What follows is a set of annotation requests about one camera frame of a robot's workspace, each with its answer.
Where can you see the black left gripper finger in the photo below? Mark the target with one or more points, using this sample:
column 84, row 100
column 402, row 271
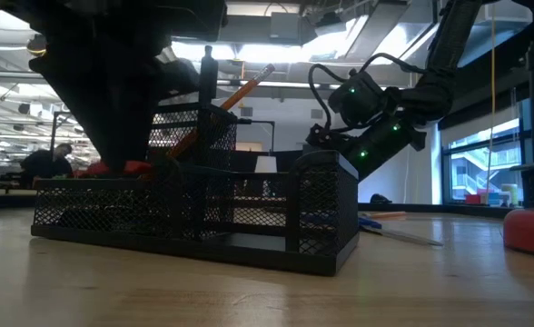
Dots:
column 112, row 113

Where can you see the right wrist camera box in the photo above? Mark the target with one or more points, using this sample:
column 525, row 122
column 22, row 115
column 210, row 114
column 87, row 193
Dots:
column 323, row 135

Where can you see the long ceiling light bar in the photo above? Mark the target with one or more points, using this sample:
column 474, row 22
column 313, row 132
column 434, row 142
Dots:
column 289, row 84

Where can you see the person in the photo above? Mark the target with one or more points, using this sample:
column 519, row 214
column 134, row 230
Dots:
column 44, row 165

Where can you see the blue box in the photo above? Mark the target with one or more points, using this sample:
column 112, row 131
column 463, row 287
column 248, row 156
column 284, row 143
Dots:
column 494, row 199

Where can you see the black frame clamp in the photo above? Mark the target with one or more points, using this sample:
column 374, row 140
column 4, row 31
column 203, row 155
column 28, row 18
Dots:
column 380, row 199

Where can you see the black stand bracket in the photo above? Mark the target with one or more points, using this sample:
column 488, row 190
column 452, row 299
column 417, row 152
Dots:
column 249, row 121

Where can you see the short orange pencil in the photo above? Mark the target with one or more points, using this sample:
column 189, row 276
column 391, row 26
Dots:
column 387, row 215

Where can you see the black mesh desk organizer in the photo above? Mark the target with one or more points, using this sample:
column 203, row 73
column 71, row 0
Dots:
column 112, row 209

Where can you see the red eraser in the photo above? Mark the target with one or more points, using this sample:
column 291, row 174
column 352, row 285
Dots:
column 135, row 166

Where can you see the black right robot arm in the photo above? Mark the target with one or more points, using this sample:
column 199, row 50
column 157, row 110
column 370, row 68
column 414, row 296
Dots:
column 435, row 91

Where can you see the orange pencil with eraser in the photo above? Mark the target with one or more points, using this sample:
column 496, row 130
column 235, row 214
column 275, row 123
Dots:
column 244, row 91

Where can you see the black ceiling device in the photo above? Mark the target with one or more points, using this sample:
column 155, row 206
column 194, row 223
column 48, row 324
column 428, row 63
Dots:
column 35, row 45

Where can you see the black table frame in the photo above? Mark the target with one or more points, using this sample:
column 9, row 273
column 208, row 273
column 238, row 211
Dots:
column 430, row 208

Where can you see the red desk lamp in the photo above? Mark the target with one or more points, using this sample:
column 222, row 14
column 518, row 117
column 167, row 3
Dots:
column 532, row 231

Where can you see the red box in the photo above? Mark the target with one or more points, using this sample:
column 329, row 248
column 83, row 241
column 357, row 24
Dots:
column 473, row 199

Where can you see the pale green container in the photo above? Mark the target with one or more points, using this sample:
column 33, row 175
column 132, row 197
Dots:
column 510, row 195

